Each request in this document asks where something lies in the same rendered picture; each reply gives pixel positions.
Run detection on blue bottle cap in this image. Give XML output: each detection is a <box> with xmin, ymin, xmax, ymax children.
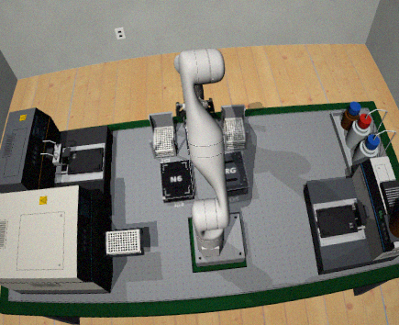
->
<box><xmin>366</xmin><ymin>134</ymin><xmax>380</xmax><ymax>150</ymax></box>
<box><xmin>349</xmin><ymin>102</ymin><xmax>361</xmax><ymax>115</ymax></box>

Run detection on black plate nest with label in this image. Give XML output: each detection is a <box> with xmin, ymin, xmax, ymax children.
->
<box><xmin>160</xmin><ymin>160</ymin><xmax>194</xmax><ymax>203</ymax></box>

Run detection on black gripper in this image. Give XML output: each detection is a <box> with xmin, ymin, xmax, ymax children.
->
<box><xmin>176</xmin><ymin>98</ymin><xmax>215</xmax><ymax>122</ymax></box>

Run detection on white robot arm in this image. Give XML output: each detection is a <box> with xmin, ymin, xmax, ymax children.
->
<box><xmin>174</xmin><ymin>48</ymin><xmax>230</xmax><ymax>257</ymax></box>

